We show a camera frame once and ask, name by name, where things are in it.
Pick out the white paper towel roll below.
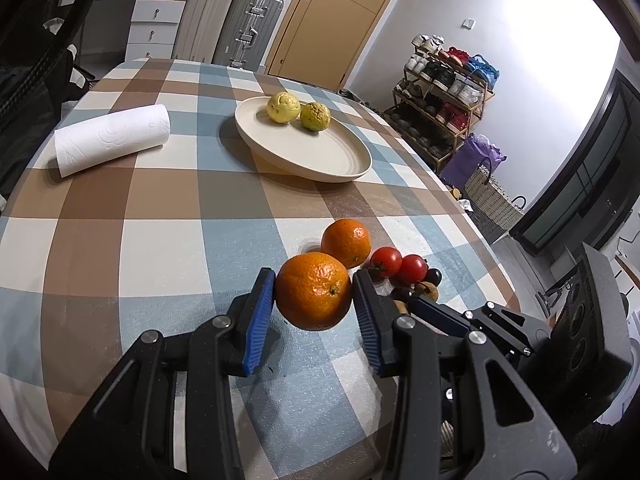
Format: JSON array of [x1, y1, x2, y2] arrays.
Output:
[[54, 104, 172, 178]]

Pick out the wooden shoe rack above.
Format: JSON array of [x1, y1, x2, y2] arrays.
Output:
[[384, 35, 497, 173]]

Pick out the white drawer cabinet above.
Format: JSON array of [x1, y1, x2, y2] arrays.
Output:
[[59, 0, 191, 63]]

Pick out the silver suitcase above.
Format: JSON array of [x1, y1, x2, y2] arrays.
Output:
[[214, 0, 285, 72]]

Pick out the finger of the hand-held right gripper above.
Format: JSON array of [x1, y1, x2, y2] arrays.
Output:
[[407, 295, 482, 337], [469, 301, 552, 357]]

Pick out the beige round plate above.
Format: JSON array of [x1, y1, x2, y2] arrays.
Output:
[[234, 96, 373, 183]]

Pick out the yellow-green wrinkled fruit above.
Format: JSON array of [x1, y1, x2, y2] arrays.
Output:
[[300, 102, 332, 133]]

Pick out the small orange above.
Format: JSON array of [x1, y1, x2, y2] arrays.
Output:
[[321, 218, 373, 269]]

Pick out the beige suitcase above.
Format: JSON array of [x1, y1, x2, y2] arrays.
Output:
[[172, 0, 236, 63]]

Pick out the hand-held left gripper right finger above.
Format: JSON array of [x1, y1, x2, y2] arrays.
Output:
[[352, 269, 578, 480]]

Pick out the purple bag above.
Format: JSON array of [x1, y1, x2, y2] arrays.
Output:
[[442, 132, 507, 191]]

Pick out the checked tablecloth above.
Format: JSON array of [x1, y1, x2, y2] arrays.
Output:
[[0, 57, 523, 480]]

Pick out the large orange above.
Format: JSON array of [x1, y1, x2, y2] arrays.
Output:
[[275, 252, 353, 332]]

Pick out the wooden door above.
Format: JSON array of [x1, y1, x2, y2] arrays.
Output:
[[264, 0, 413, 92]]

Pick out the collection of shoes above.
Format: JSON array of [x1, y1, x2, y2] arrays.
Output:
[[390, 34, 501, 161]]

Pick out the red cherry tomato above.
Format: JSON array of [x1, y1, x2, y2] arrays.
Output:
[[370, 246, 403, 280], [397, 254, 428, 286]]

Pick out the pale yellow wrinkled fruit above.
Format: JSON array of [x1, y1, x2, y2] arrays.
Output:
[[266, 92, 302, 125]]

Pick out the woven basket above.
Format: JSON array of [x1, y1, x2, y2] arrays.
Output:
[[465, 157, 527, 245]]

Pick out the black cable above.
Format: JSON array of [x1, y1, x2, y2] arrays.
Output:
[[65, 0, 103, 68]]

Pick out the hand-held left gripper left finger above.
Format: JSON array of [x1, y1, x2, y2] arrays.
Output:
[[47, 267, 277, 480]]

